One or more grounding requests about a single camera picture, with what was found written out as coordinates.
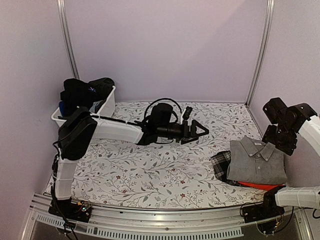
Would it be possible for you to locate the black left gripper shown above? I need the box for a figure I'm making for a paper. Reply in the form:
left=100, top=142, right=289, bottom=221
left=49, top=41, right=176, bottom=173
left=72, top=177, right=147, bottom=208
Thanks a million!
left=157, top=119, right=210, bottom=145

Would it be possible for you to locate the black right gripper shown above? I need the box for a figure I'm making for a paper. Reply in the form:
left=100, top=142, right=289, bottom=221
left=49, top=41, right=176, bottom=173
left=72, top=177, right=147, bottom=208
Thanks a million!
left=262, top=120, right=298, bottom=156

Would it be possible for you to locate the grey button-up shirt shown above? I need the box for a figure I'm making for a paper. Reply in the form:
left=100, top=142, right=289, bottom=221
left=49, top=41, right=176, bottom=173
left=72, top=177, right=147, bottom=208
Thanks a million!
left=226, top=136, right=288, bottom=185

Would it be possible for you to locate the black garment with logo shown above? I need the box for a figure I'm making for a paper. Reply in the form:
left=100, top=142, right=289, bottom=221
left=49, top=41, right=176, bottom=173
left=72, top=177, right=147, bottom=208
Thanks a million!
left=60, top=78, right=100, bottom=117

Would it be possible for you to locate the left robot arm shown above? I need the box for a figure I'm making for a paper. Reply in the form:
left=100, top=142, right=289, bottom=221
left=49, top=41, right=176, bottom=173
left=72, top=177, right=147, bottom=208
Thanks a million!
left=51, top=100, right=209, bottom=217

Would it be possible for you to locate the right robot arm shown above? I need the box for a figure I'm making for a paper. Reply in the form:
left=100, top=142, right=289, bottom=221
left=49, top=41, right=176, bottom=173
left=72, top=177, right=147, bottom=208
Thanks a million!
left=258, top=97, right=320, bottom=218

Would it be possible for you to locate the white plastic laundry basket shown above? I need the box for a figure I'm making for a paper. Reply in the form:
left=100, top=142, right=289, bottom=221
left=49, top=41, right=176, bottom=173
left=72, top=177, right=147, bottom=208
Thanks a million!
left=51, top=86, right=116, bottom=127

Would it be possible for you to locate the black white plaid garment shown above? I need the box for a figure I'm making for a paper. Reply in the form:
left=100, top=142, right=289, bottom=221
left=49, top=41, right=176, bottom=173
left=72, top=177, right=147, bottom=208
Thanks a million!
left=210, top=150, right=241, bottom=187

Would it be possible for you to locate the red folded t-shirt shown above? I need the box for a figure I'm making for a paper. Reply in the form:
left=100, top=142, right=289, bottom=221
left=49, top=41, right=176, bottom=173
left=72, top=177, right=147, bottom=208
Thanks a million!
left=237, top=181, right=285, bottom=191

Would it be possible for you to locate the floral patterned table cover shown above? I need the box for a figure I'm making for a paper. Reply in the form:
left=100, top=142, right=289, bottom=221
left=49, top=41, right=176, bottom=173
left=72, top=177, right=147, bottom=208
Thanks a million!
left=71, top=102, right=264, bottom=209

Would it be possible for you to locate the dark olive garment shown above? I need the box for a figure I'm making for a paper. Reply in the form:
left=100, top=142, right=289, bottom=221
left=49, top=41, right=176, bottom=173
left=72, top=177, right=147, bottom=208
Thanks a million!
left=88, top=77, right=115, bottom=96

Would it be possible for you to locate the blue garment in basket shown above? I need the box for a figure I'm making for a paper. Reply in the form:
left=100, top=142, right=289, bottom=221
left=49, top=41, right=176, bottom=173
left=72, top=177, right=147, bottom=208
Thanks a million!
left=58, top=101, right=66, bottom=117

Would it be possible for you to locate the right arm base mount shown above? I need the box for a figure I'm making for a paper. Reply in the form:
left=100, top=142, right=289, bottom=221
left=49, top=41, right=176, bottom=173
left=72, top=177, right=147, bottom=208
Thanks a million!
left=239, top=202, right=285, bottom=235

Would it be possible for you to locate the aluminium table front rail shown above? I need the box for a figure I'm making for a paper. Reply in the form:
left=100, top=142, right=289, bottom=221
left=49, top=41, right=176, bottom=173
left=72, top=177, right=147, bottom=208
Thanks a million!
left=21, top=193, right=316, bottom=240

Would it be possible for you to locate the aluminium frame post right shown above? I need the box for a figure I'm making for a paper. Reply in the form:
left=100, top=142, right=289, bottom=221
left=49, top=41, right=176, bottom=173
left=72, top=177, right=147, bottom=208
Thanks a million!
left=245, top=0, right=275, bottom=108

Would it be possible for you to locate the aluminium frame post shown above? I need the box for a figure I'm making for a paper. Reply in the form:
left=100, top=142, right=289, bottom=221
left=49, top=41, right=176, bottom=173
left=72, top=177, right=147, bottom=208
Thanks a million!
left=245, top=0, right=275, bottom=108
left=56, top=0, right=80, bottom=79

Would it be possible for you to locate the aluminium frame post left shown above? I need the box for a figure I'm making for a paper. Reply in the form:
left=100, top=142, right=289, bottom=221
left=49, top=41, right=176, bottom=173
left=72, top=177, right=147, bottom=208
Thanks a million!
left=56, top=0, right=80, bottom=79

